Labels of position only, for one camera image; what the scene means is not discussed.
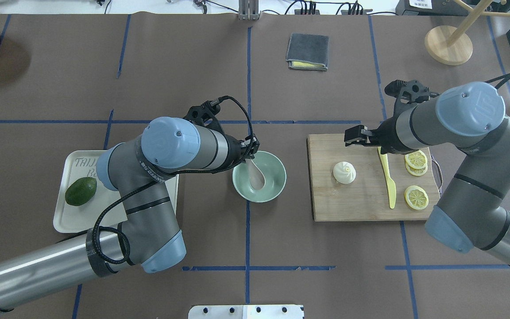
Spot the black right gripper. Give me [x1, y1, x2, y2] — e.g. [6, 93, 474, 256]
[344, 79, 440, 149]

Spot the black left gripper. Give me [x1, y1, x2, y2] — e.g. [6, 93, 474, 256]
[183, 101, 260, 171]

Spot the white ceramic spoon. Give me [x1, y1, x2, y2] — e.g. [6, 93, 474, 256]
[246, 158, 267, 190]

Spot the white steamed bun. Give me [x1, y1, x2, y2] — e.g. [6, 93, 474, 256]
[332, 161, 357, 184]

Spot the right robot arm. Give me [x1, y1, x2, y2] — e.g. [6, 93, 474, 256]
[344, 80, 510, 266]

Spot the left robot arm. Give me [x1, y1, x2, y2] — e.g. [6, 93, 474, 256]
[0, 96, 259, 315]

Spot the light green bowl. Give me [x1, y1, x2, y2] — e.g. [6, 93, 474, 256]
[232, 151, 287, 202]

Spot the yellow plastic knife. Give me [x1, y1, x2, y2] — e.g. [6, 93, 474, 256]
[377, 147, 397, 209]

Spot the bamboo cutting board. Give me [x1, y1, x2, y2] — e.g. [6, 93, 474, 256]
[307, 134, 440, 222]

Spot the lemon slice top stacked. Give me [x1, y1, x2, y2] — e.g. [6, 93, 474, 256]
[404, 151, 428, 170]

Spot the lemon slice stacked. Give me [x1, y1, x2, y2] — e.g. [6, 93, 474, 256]
[405, 165, 428, 176]
[404, 151, 428, 170]

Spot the lemon slice bottom stacked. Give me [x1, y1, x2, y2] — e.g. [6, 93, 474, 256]
[405, 165, 428, 176]

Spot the lemon slice upper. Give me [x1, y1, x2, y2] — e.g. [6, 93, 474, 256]
[403, 185, 429, 210]

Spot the yellow sponge cloth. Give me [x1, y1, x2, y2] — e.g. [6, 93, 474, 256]
[289, 61, 328, 71]

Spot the grey folded cloth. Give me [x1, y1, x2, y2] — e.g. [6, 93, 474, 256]
[286, 33, 329, 67]

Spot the wooden stand base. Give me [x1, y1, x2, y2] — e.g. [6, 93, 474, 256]
[424, 0, 510, 66]

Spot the green avocado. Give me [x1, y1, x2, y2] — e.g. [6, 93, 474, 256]
[65, 176, 97, 206]

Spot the white bear tray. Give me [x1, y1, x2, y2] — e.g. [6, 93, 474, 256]
[53, 150, 179, 234]

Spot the aluminium frame post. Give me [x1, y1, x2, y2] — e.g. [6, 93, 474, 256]
[238, 0, 260, 21]

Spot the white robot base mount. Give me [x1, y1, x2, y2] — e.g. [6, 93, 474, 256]
[188, 303, 305, 319]

